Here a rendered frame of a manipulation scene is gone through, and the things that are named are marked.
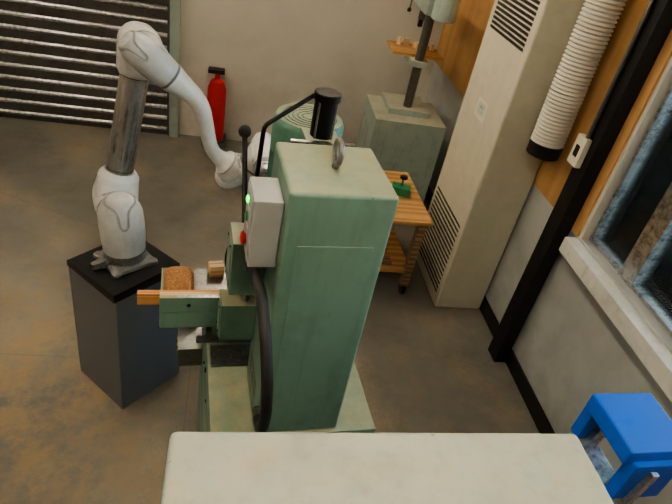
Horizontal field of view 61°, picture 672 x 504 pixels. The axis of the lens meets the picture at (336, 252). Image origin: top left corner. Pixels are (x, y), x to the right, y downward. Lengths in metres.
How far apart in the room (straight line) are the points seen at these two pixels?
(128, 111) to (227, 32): 2.37
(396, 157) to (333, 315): 2.71
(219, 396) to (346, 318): 0.49
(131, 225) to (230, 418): 0.89
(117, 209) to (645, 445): 1.73
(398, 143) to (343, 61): 1.02
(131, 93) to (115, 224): 0.46
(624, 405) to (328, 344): 0.68
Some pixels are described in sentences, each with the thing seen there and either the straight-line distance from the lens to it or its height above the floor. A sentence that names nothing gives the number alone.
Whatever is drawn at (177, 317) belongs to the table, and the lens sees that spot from 1.70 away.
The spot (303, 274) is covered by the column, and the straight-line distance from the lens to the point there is 1.17.
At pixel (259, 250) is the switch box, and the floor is 1.36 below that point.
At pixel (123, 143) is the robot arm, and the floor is 1.04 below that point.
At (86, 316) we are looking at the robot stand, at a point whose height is 0.39.
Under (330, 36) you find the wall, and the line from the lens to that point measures 4.52.
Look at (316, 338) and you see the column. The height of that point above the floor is 1.14.
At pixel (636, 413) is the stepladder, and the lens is 1.46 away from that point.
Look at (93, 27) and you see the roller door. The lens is 4.58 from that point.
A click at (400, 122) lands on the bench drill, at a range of 3.78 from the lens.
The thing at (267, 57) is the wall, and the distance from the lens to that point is 4.53.
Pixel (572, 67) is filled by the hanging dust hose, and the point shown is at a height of 1.49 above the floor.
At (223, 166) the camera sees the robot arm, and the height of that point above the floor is 0.98.
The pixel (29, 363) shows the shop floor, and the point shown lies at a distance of 2.86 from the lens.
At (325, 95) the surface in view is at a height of 1.62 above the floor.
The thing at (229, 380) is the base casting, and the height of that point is 0.80.
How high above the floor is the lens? 2.04
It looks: 35 degrees down
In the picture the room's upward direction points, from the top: 12 degrees clockwise
